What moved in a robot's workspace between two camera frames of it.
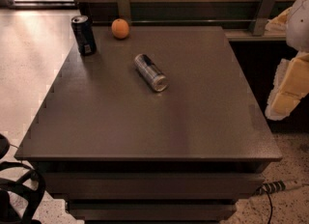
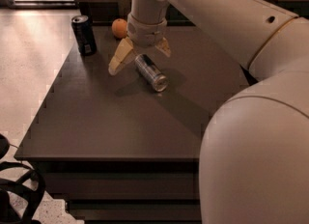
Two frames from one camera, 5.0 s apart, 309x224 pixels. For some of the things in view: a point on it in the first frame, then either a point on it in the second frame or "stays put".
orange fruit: (120, 28) stays put
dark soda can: (83, 35) stays put
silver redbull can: (149, 70) stays put
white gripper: (298, 25) to (146, 32)
